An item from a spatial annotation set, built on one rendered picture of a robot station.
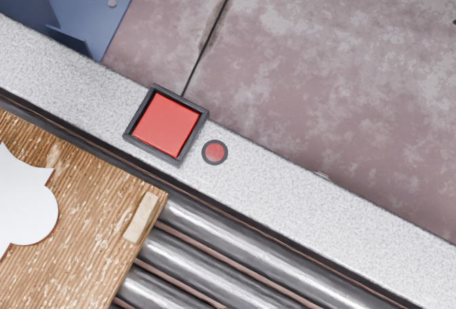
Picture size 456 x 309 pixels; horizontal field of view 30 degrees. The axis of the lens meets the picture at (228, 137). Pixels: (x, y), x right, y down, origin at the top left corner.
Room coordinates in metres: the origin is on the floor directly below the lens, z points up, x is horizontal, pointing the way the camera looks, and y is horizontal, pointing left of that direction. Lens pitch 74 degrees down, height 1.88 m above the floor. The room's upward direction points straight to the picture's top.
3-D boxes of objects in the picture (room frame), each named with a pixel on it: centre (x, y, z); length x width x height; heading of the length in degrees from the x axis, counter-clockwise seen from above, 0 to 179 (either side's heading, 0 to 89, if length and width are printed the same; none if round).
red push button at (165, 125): (0.30, 0.07, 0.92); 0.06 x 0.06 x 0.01; 62
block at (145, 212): (0.18, 0.09, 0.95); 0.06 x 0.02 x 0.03; 153
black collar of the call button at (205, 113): (0.30, 0.07, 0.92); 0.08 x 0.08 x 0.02; 62
